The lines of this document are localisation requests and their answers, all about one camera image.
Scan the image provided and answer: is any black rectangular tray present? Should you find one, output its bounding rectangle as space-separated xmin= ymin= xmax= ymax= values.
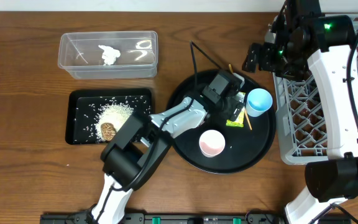
xmin=65 ymin=88 xmax=154 ymax=145

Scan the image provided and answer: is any wooden chopstick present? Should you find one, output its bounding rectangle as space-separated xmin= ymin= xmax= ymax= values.
xmin=229 ymin=64 xmax=252 ymax=130

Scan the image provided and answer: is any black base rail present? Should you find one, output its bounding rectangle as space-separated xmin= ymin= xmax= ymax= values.
xmin=40 ymin=212 xmax=286 ymax=224

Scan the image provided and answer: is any clear plastic bin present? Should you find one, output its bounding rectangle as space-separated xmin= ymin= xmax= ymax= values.
xmin=58 ymin=30 xmax=158 ymax=79

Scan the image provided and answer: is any light blue cup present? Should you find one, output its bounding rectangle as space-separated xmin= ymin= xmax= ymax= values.
xmin=246 ymin=88 xmax=273 ymax=117

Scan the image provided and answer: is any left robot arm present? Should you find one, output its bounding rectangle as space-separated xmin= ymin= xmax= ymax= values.
xmin=86 ymin=70 xmax=245 ymax=223

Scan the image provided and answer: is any pile of white rice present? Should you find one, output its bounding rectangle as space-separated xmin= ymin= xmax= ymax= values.
xmin=95 ymin=103 xmax=134 ymax=142

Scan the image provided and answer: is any white tissue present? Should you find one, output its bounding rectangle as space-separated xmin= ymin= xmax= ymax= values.
xmin=98 ymin=45 xmax=121 ymax=65

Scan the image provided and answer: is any grey dishwasher rack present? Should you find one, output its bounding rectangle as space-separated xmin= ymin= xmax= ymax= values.
xmin=265 ymin=13 xmax=358 ymax=166

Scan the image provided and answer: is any pink cup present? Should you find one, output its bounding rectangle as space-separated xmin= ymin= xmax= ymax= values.
xmin=199 ymin=129 xmax=226 ymax=157

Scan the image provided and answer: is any brown food lump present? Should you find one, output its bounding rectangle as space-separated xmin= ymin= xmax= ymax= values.
xmin=101 ymin=123 xmax=117 ymax=141

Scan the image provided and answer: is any green yellow snack wrapper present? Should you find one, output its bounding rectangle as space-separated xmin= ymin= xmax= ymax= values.
xmin=226 ymin=91 xmax=246 ymax=128

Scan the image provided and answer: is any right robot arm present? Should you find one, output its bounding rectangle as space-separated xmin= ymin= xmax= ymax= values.
xmin=242 ymin=1 xmax=358 ymax=223

